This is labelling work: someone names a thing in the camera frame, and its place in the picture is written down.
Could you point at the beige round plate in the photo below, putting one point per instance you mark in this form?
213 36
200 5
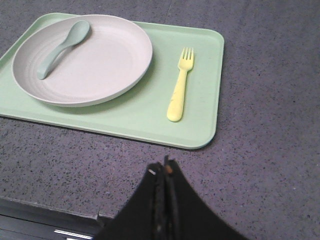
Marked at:
112 58

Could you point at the sage green plastic spoon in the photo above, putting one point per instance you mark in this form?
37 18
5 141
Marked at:
76 35

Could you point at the yellow plastic fork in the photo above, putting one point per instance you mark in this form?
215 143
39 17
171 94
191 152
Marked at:
176 105

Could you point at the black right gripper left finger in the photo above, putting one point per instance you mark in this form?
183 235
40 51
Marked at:
144 215

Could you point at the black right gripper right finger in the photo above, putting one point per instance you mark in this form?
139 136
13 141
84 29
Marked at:
189 218

